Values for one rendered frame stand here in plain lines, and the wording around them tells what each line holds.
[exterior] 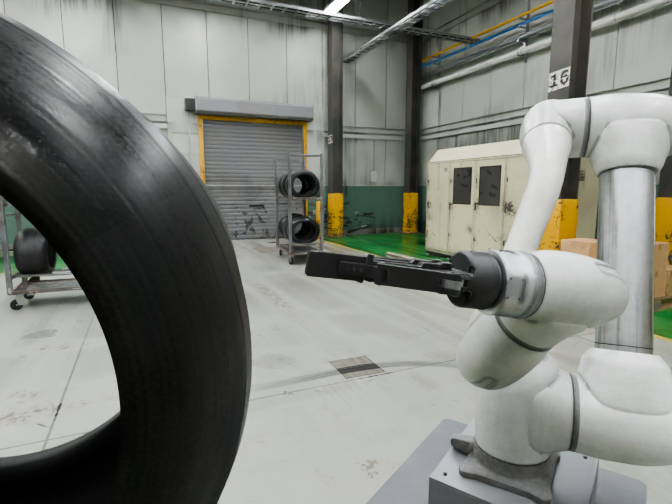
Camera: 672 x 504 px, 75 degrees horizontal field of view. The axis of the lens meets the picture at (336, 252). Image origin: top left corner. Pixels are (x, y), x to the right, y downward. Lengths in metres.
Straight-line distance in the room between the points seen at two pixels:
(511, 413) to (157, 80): 11.22
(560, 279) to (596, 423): 0.44
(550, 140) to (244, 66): 11.31
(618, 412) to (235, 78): 11.49
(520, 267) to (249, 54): 11.77
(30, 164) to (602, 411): 0.94
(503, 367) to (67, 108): 0.63
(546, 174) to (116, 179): 0.77
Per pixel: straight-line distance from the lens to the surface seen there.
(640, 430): 1.01
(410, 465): 1.23
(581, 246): 5.59
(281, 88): 12.23
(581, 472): 1.18
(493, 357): 0.71
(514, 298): 0.58
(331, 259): 0.51
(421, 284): 0.51
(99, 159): 0.33
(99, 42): 11.88
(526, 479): 1.06
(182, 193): 0.35
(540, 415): 0.98
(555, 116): 1.09
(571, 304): 0.63
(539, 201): 0.90
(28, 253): 5.82
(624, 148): 1.09
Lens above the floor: 1.34
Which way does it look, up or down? 8 degrees down
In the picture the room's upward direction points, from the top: straight up
